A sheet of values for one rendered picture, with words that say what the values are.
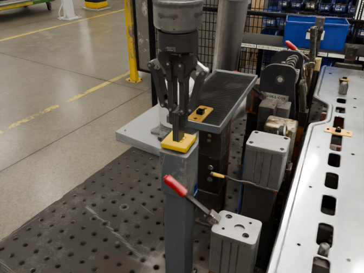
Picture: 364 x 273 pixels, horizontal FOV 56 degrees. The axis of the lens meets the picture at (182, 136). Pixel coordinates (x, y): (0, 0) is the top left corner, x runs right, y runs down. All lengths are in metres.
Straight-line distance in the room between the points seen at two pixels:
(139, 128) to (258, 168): 0.88
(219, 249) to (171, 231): 0.22
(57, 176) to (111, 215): 1.50
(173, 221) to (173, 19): 0.48
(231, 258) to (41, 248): 0.68
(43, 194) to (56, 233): 1.35
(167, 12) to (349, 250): 0.58
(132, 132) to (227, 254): 1.02
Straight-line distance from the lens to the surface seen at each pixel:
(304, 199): 0.89
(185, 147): 0.73
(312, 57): 1.59
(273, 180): 0.89
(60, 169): 2.78
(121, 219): 1.24
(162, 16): 0.63
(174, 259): 0.97
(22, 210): 2.51
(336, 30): 1.96
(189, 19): 0.62
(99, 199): 1.33
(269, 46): 1.97
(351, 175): 1.01
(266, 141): 0.87
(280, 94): 1.19
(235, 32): 1.28
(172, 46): 0.64
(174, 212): 0.85
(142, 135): 1.59
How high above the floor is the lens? 1.55
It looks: 31 degrees down
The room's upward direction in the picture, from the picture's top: straight up
